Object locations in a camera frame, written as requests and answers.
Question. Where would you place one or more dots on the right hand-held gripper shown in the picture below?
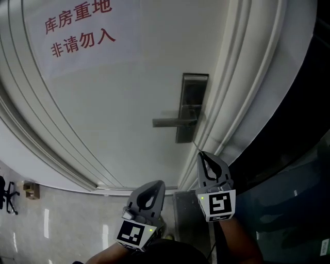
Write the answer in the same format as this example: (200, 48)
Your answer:
(220, 203)

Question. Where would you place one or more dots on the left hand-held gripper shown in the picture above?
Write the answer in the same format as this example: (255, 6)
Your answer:
(131, 233)

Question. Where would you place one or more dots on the thin metal key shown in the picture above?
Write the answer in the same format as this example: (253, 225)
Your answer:
(196, 146)

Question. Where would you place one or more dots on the dark metal door lock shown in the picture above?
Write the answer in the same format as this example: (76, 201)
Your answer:
(189, 103)

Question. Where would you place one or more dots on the person's right forearm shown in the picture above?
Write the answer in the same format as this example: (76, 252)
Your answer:
(238, 245)

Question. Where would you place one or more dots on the person's left forearm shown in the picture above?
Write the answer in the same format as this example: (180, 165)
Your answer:
(108, 254)

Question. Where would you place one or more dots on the white panel door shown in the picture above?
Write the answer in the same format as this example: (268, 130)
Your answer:
(123, 116)

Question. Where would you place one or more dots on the person's dark clothed torso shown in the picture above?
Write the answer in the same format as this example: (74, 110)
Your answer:
(170, 252)

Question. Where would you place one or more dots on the dark glass partition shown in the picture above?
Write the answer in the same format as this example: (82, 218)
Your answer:
(288, 211)

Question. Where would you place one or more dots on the small brown cardboard box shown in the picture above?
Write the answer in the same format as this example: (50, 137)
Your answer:
(31, 190)

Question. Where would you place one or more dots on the white sticker on glass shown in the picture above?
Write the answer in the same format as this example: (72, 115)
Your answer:
(325, 247)

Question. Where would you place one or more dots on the black office chair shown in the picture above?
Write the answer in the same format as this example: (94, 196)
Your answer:
(9, 196)

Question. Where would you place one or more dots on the white paper sign red print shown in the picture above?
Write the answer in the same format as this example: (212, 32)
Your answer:
(85, 59)

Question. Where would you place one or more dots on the white moulded door frame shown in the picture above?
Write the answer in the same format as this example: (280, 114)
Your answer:
(247, 85)

